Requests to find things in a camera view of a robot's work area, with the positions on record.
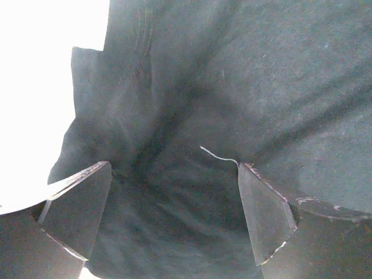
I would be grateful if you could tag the black t shirt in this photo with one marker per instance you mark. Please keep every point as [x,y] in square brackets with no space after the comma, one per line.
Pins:
[185,89]

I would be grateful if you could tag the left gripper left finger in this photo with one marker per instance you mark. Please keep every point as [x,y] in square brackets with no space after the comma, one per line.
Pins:
[49,232]

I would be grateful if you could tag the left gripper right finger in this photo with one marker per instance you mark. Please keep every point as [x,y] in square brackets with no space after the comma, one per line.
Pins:
[295,235]

